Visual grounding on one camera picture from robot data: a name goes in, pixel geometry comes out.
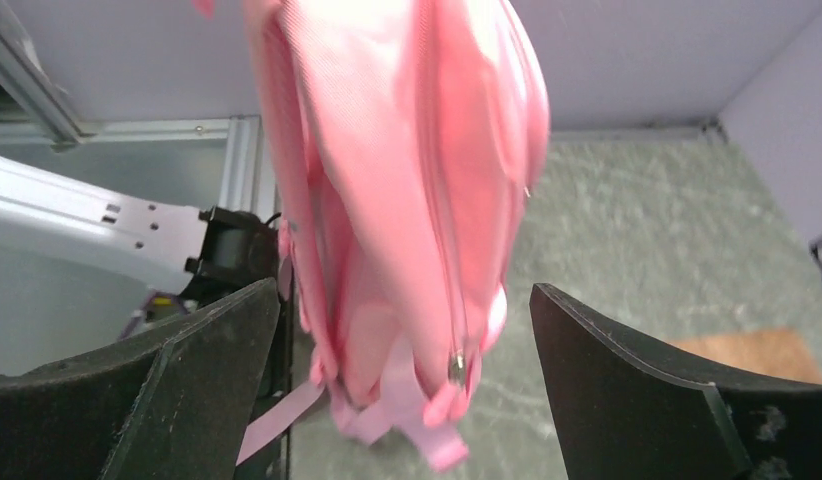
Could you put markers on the pink school backpack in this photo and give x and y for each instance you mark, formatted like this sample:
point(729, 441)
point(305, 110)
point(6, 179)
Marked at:
point(406, 137)

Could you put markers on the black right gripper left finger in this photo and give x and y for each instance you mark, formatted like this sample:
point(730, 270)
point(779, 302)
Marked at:
point(170, 403)

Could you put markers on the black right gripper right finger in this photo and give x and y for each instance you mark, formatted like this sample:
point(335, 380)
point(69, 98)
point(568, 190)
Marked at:
point(626, 405)

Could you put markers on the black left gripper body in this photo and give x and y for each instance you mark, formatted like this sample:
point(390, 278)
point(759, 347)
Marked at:
point(238, 249)

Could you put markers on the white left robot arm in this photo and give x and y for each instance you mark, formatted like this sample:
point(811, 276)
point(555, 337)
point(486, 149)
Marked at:
point(63, 218)

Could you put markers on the brown wooden board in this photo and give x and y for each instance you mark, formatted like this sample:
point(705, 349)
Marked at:
point(777, 352)

